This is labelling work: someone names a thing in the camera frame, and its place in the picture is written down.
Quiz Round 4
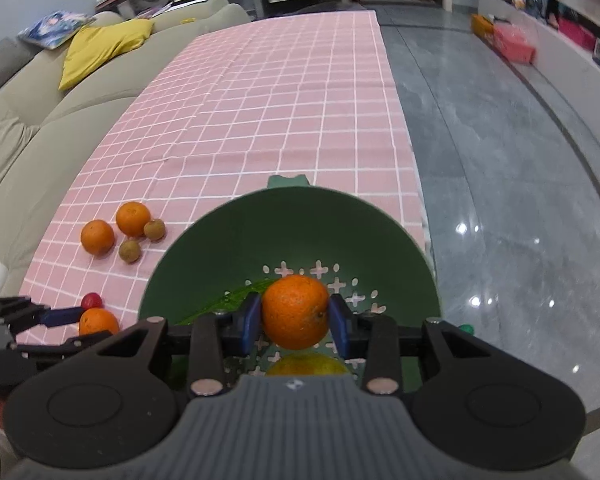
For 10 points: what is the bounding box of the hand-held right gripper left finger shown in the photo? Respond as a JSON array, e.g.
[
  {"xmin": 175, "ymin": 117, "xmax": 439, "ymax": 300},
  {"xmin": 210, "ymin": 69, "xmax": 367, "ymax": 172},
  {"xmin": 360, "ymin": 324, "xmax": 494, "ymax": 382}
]
[{"xmin": 81, "ymin": 293, "xmax": 263, "ymax": 397}]

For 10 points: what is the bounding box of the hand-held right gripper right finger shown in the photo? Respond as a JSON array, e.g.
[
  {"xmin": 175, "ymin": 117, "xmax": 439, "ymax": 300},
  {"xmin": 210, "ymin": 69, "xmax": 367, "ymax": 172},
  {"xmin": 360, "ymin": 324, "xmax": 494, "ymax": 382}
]
[{"xmin": 327, "ymin": 292, "xmax": 502, "ymax": 396}]

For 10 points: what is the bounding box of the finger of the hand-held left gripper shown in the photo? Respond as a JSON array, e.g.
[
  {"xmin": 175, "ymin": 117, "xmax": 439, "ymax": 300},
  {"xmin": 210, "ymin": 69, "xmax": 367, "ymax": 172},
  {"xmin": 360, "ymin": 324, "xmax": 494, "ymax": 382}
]
[
  {"xmin": 0, "ymin": 296, "xmax": 84, "ymax": 335},
  {"xmin": 6, "ymin": 330, "xmax": 117, "ymax": 362}
]

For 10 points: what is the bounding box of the large orange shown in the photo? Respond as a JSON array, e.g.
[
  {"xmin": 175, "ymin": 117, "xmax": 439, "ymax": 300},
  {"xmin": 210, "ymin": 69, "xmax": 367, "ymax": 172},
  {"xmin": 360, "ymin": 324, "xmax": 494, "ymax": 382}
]
[{"xmin": 261, "ymin": 274, "xmax": 330, "ymax": 350}]

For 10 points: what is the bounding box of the green colander bowl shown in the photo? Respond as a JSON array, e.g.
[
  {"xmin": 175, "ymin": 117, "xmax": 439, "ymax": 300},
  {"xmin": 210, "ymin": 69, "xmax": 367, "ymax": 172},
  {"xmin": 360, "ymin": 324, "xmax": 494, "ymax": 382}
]
[{"xmin": 137, "ymin": 173, "xmax": 442, "ymax": 397}]

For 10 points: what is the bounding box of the yellowish orange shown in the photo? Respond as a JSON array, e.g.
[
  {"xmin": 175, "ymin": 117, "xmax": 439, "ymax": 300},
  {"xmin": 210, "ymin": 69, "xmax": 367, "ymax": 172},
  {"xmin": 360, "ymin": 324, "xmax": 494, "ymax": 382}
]
[{"xmin": 265, "ymin": 352, "xmax": 350, "ymax": 378}]

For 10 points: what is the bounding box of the pink checkered tablecloth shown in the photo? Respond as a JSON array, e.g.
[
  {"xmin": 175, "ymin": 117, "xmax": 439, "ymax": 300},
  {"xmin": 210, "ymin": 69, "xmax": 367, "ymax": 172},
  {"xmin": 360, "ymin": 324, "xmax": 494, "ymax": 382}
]
[{"xmin": 17, "ymin": 10, "xmax": 432, "ymax": 351}]

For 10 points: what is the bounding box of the beige sofa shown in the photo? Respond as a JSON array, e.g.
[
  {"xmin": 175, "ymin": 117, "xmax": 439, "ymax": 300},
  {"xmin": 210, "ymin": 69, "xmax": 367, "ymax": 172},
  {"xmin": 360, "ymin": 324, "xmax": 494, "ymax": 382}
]
[{"xmin": 0, "ymin": 0, "xmax": 253, "ymax": 273}]

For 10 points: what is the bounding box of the grey cushion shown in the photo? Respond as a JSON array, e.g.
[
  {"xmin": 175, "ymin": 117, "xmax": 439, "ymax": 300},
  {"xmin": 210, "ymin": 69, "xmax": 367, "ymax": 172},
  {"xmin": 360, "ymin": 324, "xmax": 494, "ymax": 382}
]
[{"xmin": 0, "ymin": 37, "xmax": 37, "ymax": 94}]

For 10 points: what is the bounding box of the yellow pillow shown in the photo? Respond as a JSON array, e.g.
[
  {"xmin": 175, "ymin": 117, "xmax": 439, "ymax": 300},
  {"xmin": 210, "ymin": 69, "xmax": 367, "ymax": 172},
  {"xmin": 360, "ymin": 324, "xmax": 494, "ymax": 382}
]
[{"xmin": 58, "ymin": 18, "xmax": 155, "ymax": 92}]

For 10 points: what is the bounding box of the orange box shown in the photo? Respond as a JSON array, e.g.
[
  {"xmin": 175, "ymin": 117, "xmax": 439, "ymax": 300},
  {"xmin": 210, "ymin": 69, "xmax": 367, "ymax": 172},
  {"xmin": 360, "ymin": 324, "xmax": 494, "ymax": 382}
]
[{"xmin": 470, "ymin": 12, "xmax": 499, "ymax": 44}]

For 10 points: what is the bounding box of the pink box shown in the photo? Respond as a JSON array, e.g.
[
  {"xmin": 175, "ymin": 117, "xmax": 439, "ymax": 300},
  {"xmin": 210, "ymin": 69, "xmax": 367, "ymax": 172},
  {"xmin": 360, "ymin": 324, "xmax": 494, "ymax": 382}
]
[{"xmin": 492, "ymin": 25, "xmax": 537, "ymax": 65}]

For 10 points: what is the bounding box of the white low cabinet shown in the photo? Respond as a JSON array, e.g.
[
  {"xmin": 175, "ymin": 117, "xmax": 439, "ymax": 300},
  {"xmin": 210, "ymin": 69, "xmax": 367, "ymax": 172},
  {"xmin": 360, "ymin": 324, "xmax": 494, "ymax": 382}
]
[{"xmin": 477, "ymin": 0, "xmax": 600, "ymax": 161}]

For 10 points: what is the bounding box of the magenta box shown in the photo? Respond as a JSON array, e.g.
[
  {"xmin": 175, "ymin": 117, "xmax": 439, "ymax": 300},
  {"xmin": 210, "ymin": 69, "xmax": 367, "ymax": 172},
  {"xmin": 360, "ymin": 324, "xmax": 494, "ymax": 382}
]
[{"xmin": 557, "ymin": 17, "xmax": 597, "ymax": 52}]

